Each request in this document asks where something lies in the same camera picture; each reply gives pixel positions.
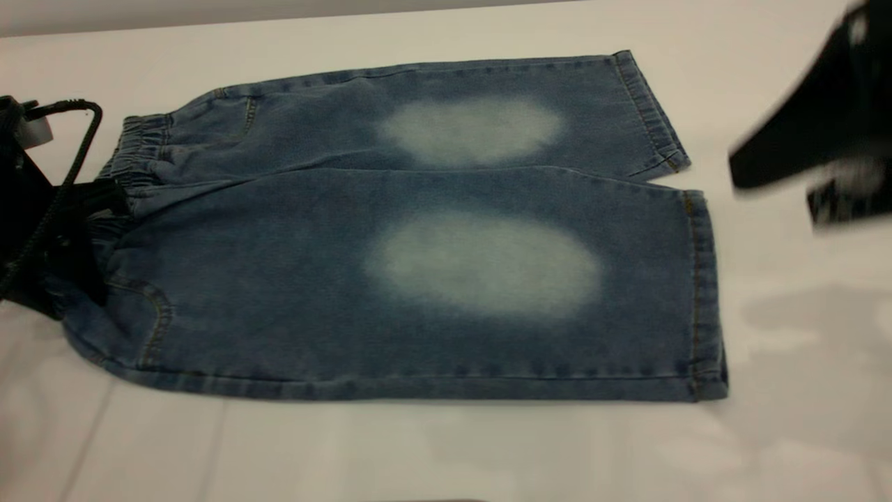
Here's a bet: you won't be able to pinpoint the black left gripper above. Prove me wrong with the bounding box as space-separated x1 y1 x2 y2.
0 96 130 319

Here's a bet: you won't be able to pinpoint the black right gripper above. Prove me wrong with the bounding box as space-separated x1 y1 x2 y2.
728 0 892 227

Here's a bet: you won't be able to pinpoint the blue denim kids pants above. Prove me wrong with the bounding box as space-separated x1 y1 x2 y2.
59 50 729 403

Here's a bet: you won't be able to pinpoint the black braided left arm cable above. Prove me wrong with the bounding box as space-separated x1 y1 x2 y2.
0 99 104 297

